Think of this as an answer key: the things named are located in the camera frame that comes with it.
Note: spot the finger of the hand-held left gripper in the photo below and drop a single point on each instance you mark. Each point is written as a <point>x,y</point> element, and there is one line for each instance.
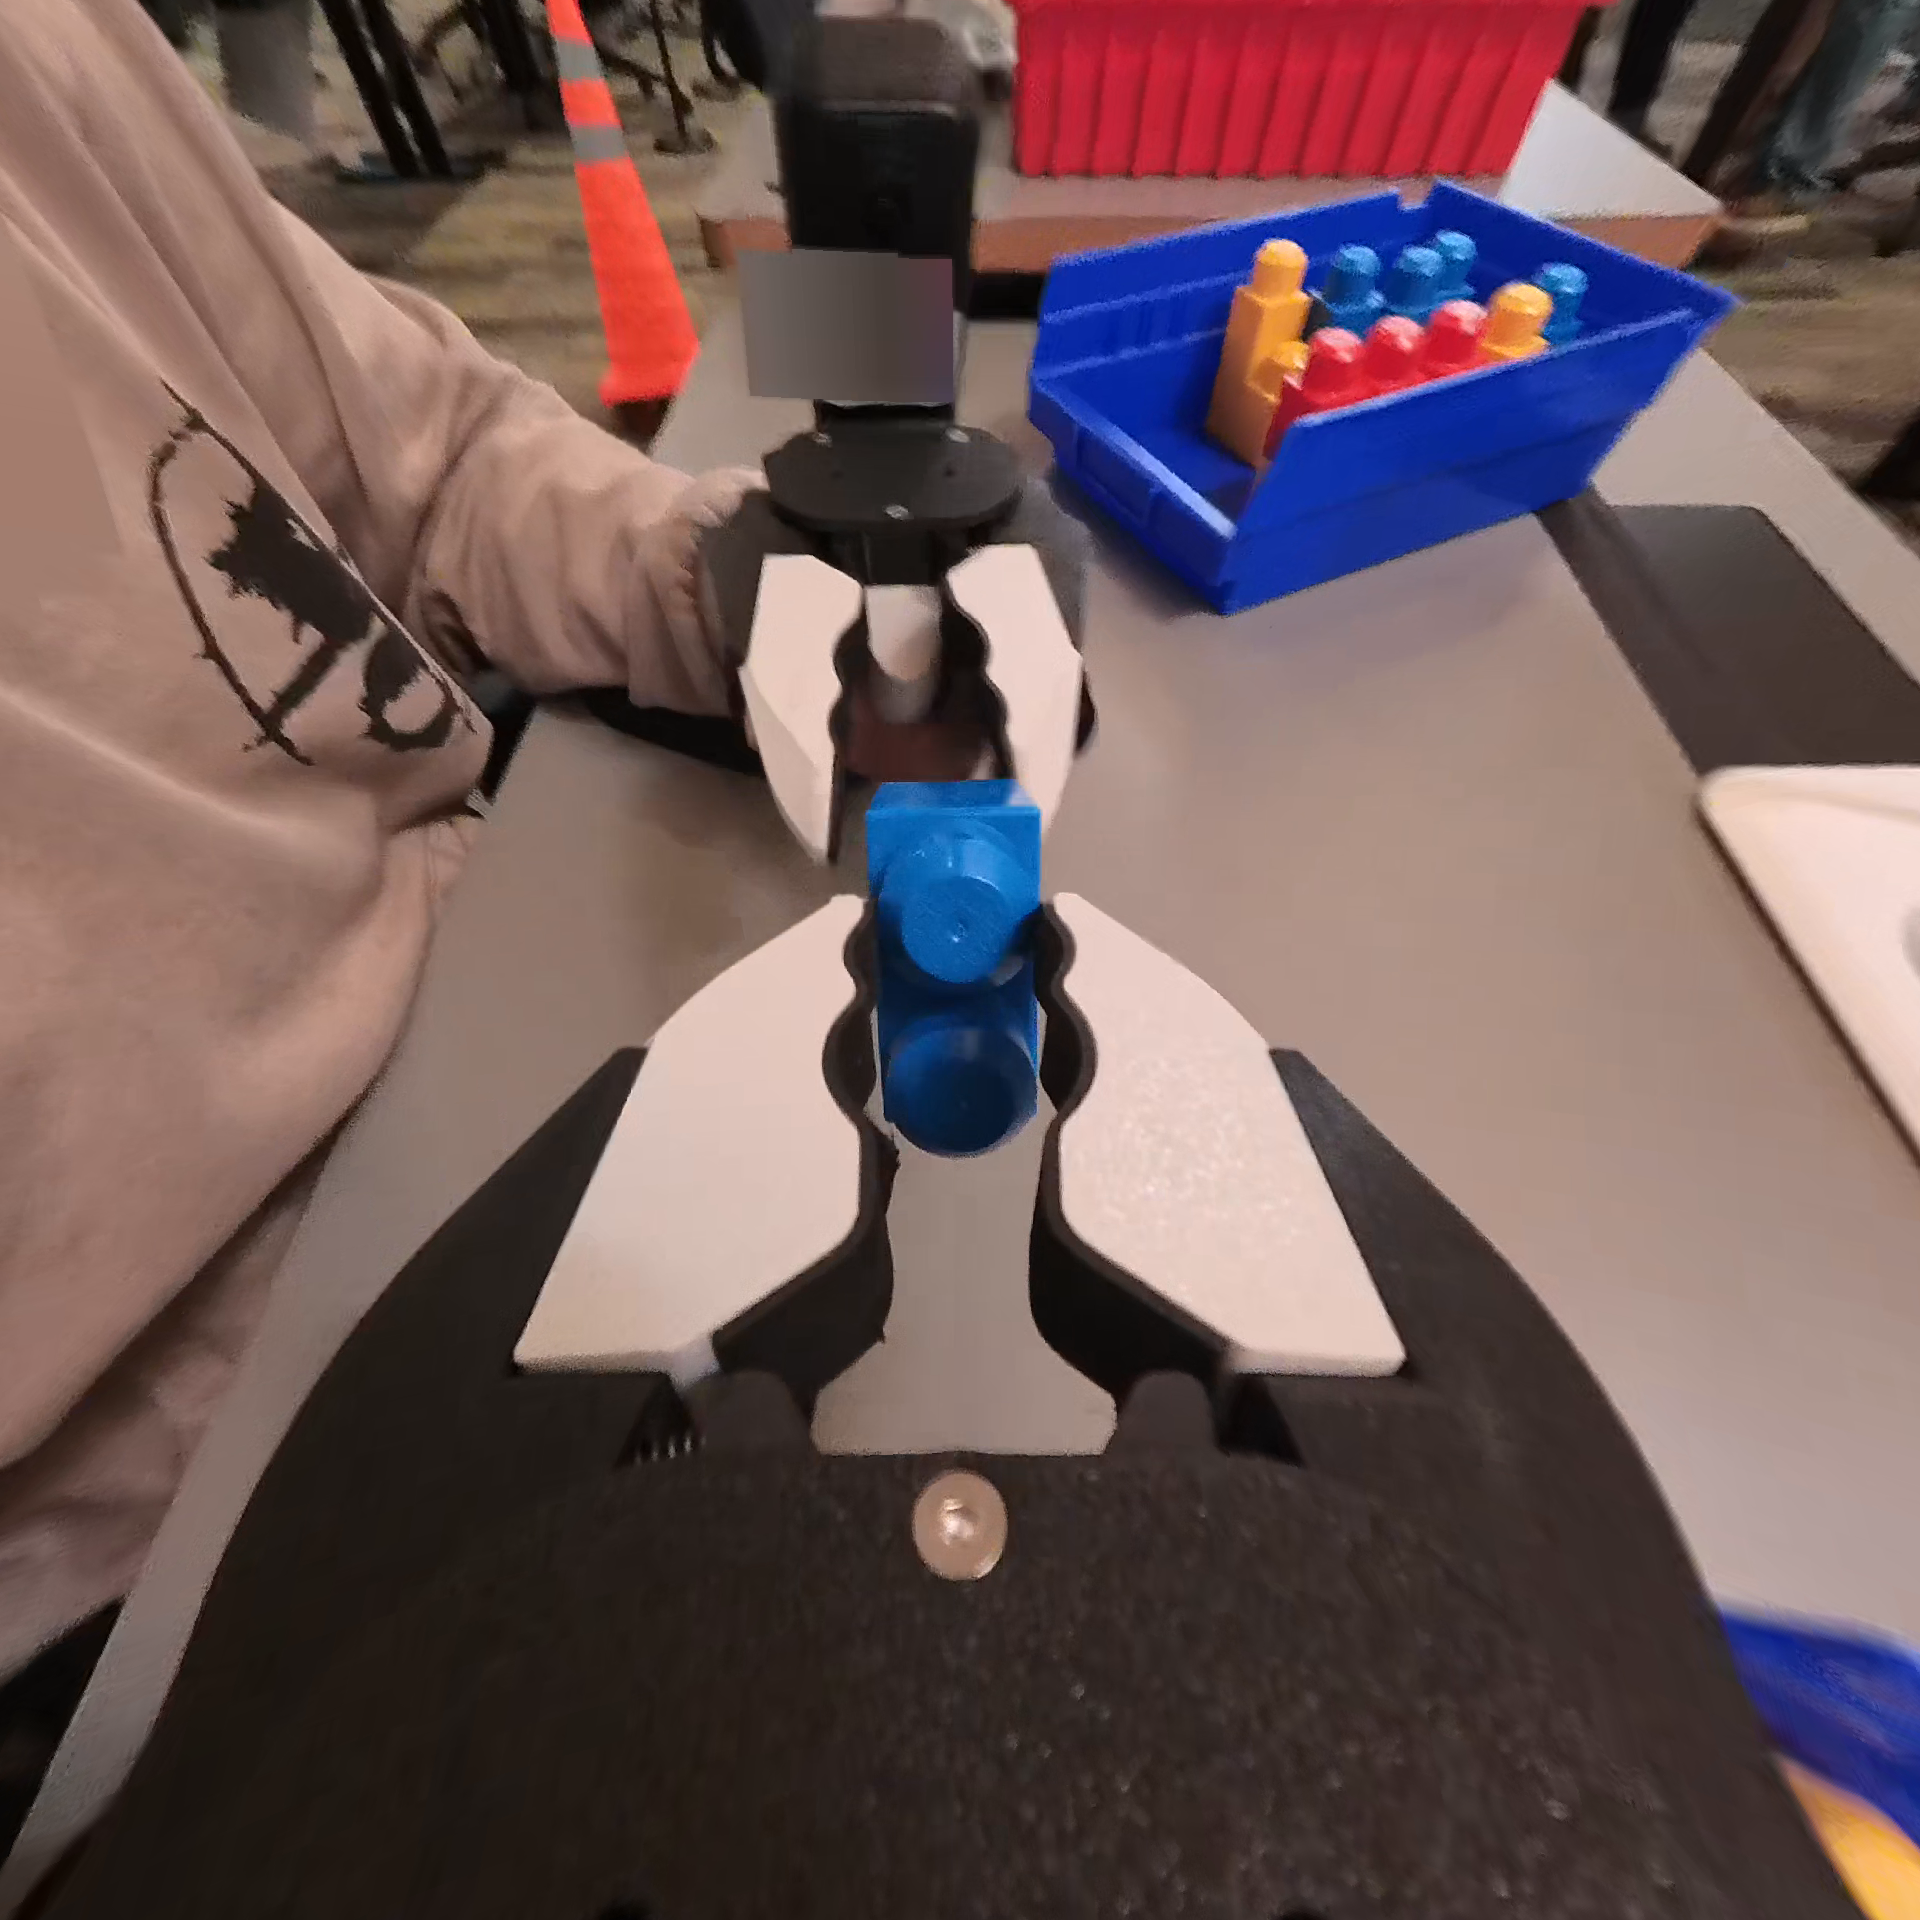
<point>1037,661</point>
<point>793,675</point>

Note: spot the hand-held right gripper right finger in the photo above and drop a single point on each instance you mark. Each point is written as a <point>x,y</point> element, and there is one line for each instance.
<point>1215,1187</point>

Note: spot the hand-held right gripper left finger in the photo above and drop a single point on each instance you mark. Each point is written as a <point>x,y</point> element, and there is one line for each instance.
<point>707,1187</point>

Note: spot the blue one-stud block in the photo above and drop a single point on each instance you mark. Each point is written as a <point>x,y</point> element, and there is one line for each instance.
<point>952,899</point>

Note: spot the blue two-stud block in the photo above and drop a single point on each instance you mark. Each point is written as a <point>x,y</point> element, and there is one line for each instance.
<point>961,1089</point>

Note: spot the group of toy bricks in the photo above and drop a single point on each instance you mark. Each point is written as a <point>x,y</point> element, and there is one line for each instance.
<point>1253,360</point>

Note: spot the blue plastic bin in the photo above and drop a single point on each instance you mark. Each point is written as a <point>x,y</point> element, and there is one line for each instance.
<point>1424,483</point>
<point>1831,1680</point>

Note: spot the person's left forearm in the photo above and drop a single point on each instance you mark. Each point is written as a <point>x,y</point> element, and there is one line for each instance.
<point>598,569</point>

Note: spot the orange traffic cone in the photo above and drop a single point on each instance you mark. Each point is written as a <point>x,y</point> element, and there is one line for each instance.
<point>631,270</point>

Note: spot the red plastic bin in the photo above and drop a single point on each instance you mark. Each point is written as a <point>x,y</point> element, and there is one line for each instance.
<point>1273,90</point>

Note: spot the person in beige sweatshirt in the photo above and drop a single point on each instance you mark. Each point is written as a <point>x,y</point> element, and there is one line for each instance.
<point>150,899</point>

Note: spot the white document stand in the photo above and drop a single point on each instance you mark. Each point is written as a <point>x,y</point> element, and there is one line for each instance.
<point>1831,899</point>

